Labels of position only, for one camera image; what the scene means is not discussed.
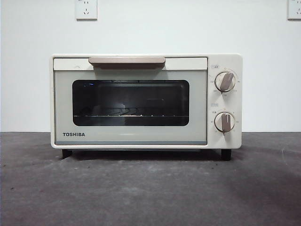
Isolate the cream white toaster oven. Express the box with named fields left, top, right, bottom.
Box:
left=49, top=53, right=243, bottom=161

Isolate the white wall socket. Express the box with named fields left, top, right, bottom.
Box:
left=75, top=0, right=98, bottom=20
left=287, top=0, right=301, bottom=20

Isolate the glass oven door beige handle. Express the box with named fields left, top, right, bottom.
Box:
left=53, top=56, right=208, bottom=145

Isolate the cream beige oven knob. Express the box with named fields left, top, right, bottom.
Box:
left=215, top=72, right=237, bottom=92
left=214, top=111, right=236, bottom=137

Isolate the metal wire oven rack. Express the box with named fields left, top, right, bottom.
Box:
left=73, top=107, right=189, bottom=118

